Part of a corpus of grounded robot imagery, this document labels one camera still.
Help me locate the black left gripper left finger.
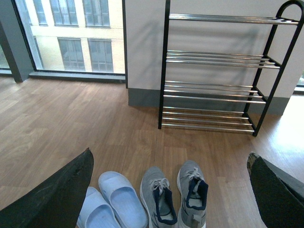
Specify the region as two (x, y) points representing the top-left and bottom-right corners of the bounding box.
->
(0, 149), (94, 228)

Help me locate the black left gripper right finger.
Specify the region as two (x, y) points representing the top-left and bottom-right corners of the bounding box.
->
(247, 152), (304, 228)

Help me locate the grey knit sneaker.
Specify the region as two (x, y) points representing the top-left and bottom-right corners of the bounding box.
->
(177, 160), (209, 228)
(140, 166), (177, 228)

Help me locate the black metal shoe rack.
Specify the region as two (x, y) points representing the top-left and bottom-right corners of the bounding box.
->
(158, 0), (304, 136)

